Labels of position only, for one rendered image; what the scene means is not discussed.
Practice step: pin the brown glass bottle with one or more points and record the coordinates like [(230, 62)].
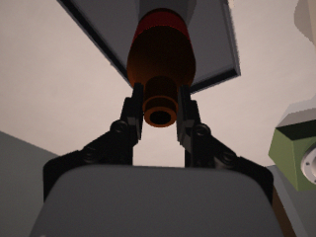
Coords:
[(161, 57)]

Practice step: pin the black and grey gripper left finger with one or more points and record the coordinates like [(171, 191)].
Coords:
[(116, 144)]

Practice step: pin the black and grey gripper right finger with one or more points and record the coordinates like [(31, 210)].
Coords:
[(202, 149)]

